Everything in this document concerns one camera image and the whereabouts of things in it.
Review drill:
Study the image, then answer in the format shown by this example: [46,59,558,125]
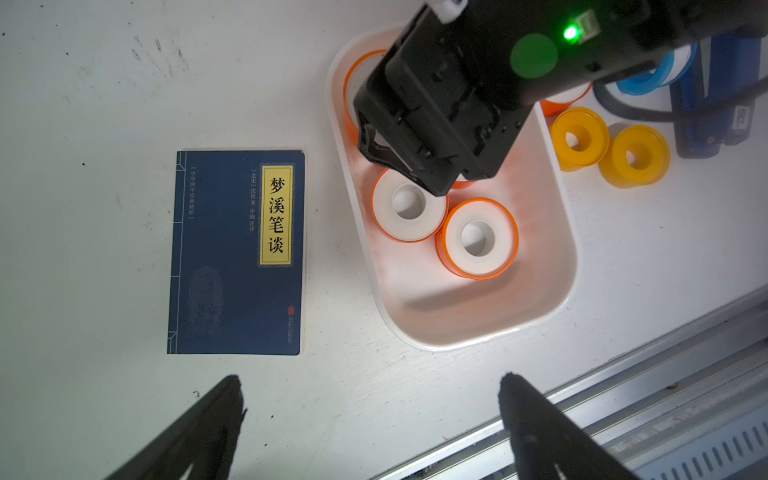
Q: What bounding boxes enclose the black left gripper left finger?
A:
[109,375,246,479]

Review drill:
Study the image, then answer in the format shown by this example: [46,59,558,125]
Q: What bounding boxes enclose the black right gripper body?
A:
[352,0,541,198]

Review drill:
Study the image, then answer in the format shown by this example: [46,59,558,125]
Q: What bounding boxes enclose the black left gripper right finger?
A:
[498,373,636,479]

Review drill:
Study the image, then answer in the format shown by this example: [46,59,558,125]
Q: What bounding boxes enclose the orange sealing tape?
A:
[343,49,386,143]
[452,176,475,190]
[371,170,448,243]
[540,83,592,117]
[435,198,520,281]

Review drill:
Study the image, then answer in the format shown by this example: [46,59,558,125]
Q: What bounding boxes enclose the white storage box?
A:
[326,23,581,351]

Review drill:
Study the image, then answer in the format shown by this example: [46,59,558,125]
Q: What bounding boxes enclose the orange sealing tape bottom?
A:
[435,198,520,281]

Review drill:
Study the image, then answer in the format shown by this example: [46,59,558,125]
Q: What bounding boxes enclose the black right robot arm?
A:
[353,1,767,196]

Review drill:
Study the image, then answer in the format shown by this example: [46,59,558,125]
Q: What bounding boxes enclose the yellow sealing tape left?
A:
[550,107,611,172]

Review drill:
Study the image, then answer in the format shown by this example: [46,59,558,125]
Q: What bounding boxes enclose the yellow sealing tape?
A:
[550,107,611,172]
[598,125,671,189]

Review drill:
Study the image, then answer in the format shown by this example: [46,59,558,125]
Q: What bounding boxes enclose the yellow sealing tape right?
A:
[598,125,671,189]

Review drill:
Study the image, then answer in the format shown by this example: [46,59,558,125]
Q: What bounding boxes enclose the blue sealing tape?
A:
[617,43,699,96]

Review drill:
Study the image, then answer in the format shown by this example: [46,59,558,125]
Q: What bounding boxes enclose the blue book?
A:
[167,150,306,356]

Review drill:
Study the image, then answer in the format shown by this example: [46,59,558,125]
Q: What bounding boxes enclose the aluminium front rail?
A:
[385,289,767,479]

